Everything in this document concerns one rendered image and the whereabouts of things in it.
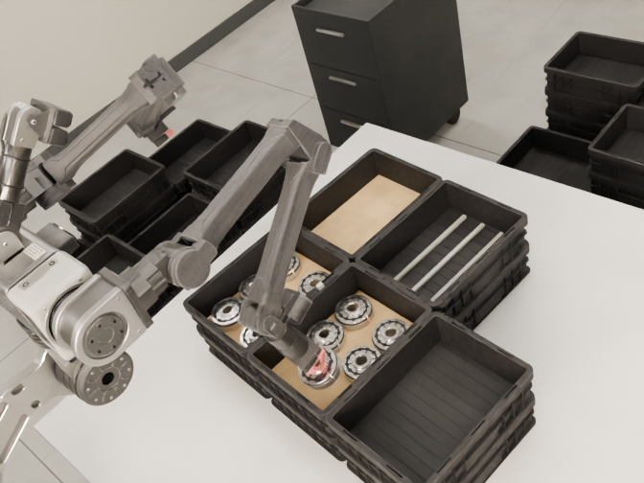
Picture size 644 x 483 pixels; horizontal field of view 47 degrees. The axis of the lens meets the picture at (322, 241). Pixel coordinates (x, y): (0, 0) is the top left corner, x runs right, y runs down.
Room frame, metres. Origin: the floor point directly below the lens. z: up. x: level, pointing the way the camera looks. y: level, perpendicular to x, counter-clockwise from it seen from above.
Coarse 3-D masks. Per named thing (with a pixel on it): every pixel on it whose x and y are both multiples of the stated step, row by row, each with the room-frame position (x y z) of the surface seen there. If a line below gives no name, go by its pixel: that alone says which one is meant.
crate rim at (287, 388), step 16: (368, 272) 1.39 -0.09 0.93; (400, 288) 1.30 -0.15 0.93; (416, 304) 1.24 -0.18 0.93; (416, 320) 1.18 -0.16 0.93; (400, 336) 1.15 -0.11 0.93; (256, 352) 1.25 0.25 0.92; (384, 352) 1.12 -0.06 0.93; (368, 368) 1.09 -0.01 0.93; (288, 384) 1.12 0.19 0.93; (352, 384) 1.06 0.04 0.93; (304, 400) 1.06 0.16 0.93; (336, 400) 1.03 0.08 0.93; (320, 416) 1.01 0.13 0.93
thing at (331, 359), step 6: (324, 348) 1.15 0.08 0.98; (330, 354) 1.13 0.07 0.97; (330, 360) 1.12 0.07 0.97; (330, 366) 1.10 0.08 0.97; (300, 372) 1.12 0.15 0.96; (324, 372) 1.09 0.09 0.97; (330, 372) 1.08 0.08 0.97; (300, 378) 1.11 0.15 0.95; (306, 378) 1.10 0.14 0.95; (312, 378) 1.09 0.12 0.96; (318, 378) 1.09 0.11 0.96; (324, 378) 1.08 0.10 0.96; (312, 384) 1.08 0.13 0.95
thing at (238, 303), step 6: (222, 300) 1.54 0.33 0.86; (228, 300) 1.53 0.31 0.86; (234, 300) 1.52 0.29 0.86; (240, 300) 1.51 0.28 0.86; (216, 306) 1.52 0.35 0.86; (240, 306) 1.50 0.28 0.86; (216, 312) 1.50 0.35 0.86; (234, 312) 1.47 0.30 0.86; (216, 318) 1.48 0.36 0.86; (222, 318) 1.47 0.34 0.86; (228, 318) 1.46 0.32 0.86; (234, 318) 1.45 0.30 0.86; (222, 324) 1.45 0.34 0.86; (228, 324) 1.44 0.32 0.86
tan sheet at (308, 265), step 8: (304, 256) 1.64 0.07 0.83; (304, 264) 1.60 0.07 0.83; (312, 264) 1.59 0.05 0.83; (304, 272) 1.57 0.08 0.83; (328, 272) 1.54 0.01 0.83; (296, 280) 1.55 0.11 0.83; (296, 288) 1.52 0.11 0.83; (240, 328) 1.44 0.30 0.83; (232, 336) 1.42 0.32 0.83; (240, 344) 1.38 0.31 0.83
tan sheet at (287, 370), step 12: (372, 300) 1.38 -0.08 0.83; (384, 312) 1.32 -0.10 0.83; (396, 312) 1.31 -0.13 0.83; (372, 324) 1.30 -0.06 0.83; (408, 324) 1.26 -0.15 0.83; (348, 336) 1.28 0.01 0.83; (360, 336) 1.27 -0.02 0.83; (348, 348) 1.25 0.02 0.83; (288, 360) 1.27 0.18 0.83; (276, 372) 1.25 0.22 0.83; (288, 372) 1.23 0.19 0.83; (300, 384) 1.18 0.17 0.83; (336, 384) 1.15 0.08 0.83; (348, 384) 1.14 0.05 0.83; (312, 396) 1.14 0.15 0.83; (324, 396) 1.13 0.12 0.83; (336, 396) 1.11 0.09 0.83; (324, 408) 1.09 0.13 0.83
